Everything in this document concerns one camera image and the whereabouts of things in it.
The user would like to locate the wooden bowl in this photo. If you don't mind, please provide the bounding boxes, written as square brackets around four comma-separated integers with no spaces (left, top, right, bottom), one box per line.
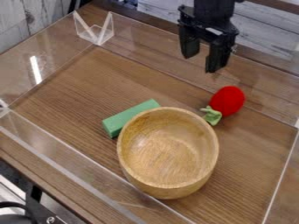
[117,107,221,200]

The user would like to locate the black cable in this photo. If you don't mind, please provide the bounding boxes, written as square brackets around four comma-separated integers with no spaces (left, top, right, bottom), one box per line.
[0,200,31,217]

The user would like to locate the black metal table frame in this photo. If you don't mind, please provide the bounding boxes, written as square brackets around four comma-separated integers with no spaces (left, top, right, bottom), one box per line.
[26,185,67,224]

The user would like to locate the red plush strawberry toy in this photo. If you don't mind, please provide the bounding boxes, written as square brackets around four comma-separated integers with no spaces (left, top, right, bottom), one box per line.
[201,86,246,126]

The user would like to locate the green rectangular block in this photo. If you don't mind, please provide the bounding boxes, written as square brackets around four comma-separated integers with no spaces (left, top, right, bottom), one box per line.
[102,99,161,138]

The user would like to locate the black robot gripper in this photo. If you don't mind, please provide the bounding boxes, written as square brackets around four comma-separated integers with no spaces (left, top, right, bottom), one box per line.
[178,0,239,74]

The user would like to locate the clear acrylic corner bracket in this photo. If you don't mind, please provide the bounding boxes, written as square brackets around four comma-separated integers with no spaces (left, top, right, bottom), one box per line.
[73,11,115,46]

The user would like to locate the clear acrylic tray walls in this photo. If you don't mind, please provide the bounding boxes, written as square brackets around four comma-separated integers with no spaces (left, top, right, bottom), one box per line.
[0,8,299,224]

